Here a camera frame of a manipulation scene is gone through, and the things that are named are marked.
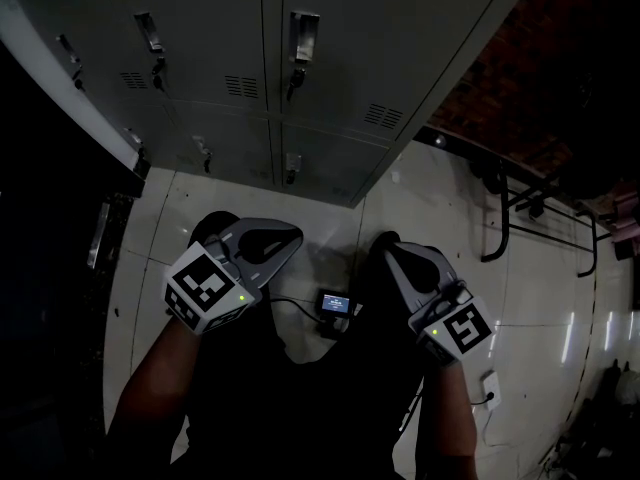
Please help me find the person's left shoe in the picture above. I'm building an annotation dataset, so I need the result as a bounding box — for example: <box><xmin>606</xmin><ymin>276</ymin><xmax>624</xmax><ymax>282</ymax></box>
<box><xmin>188</xmin><ymin>210</ymin><xmax>242</xmax><ymax>250</ymax></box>

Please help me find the small black screen device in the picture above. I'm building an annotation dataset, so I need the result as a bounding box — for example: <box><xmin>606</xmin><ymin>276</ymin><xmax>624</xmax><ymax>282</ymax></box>
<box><xmin>316</xmin><ymin>288</ymin><xmax>357</xmax><ymax>340</ymax></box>

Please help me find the white power socket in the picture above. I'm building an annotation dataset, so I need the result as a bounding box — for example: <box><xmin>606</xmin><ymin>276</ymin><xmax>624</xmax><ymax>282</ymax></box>
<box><xmin>480</xmin><ymin>370</ymin><xmax>502</xmax><ymax>413</ymax></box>

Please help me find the steel lift door frame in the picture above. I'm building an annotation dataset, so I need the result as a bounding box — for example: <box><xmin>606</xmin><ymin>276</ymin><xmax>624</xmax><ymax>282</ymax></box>
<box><xmin>85</xmin><ymin>201</ymin><xmax>112</xmax><ymax>271</ymax></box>

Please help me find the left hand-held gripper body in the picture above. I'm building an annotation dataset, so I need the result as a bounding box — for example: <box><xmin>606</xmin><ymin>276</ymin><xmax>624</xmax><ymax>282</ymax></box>
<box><xmin>163</xmin><ymin>217</ymin><xmax>305</xmax><ymax>337</ymax></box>

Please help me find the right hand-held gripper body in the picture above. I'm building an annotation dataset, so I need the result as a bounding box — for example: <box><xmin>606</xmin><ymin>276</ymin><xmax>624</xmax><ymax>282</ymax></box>
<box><xmin>381</xmin><ymin>240</ymin><xmax>494</xmax><ymax>368</ymax></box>

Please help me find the person's left forearm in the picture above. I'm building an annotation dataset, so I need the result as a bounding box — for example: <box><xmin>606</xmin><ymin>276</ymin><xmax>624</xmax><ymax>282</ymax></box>
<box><xmin>106</xmin><ymin>311</ymin><xmax>212</xmax><ymax>472</ymax></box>

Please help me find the person's right forearm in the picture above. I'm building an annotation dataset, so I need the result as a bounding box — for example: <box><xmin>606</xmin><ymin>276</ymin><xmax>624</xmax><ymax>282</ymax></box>
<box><xmin>416</xmin><ymin>356</ymin><xmax>480</xmax><ymax>480</ymax></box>

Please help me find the black metal tube rack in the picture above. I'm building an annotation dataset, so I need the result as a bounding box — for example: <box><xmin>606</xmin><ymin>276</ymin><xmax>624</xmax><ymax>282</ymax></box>
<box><xmin>478</xmin><ymin>156</ymin><xmax>615</xmax><ymax>280</ymax></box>

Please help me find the grey metal locker cabinet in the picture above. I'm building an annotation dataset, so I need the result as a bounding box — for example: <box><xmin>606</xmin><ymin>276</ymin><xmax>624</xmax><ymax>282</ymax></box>
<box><xmin>0</xmin><ymin>0</ymin><xmax>540</xmax><ymax>210</ymax></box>

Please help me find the person's shoe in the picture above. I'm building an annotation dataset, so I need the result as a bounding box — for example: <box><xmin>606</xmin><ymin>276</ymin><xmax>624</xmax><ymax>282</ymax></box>
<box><xmin>188</xmin><ymin>210</ymin><xmax>242</xmax><ymax>250</ymax></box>
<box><xmin>368</xmin><ymin>230</ymin><xmax>402</xmax><ymax>265</ymax></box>

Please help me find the person's right shoe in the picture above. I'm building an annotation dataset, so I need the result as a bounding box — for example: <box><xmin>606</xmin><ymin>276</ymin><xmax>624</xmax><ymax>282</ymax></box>
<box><xmin>368</xmin><ymin>230</ymin><xmax>402</xmax><ymax>265</ymax></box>

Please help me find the black device cable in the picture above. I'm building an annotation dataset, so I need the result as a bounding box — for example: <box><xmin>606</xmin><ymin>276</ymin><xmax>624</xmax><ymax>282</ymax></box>
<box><xmin>268</xmin><ymin>296</ymin><xmax>327</xmax><ymax>325</ymax></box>

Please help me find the person's black clothing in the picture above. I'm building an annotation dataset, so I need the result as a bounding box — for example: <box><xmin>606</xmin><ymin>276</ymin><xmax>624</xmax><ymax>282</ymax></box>
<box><xmin>169</xmin><ymin>277</ymin><xmax>429</xmax><ymax>480</ymax></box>

